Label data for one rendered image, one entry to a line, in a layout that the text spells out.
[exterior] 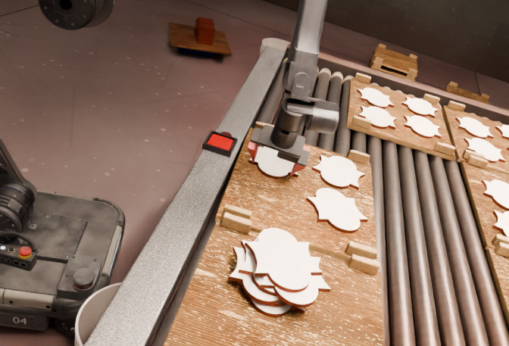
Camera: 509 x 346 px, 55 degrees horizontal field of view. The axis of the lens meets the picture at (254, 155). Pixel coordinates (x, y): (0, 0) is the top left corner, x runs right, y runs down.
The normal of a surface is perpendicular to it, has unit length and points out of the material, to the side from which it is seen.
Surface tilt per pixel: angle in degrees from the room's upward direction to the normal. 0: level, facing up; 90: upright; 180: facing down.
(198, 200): 0
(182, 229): 0
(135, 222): 0
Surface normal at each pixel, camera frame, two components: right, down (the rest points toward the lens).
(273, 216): 0.23, -0.82
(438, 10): -0.31, 0.45
